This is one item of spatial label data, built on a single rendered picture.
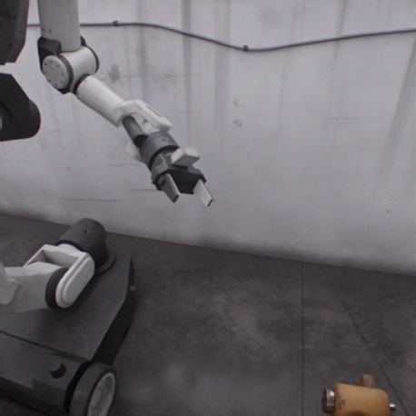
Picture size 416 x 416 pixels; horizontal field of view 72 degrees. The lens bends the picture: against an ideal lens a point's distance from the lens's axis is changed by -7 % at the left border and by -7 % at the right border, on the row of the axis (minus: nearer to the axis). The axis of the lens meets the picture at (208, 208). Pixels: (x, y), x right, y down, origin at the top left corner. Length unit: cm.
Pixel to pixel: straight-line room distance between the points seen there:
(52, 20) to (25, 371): 93
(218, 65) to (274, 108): 26
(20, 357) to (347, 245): 136
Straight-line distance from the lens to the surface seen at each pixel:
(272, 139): 126
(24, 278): 99
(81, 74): 83
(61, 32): 82
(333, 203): 140
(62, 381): 100
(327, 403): 21
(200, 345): 123
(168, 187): 60
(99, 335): 110
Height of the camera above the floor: 104
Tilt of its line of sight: 33 degrees down
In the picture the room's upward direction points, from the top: straight up
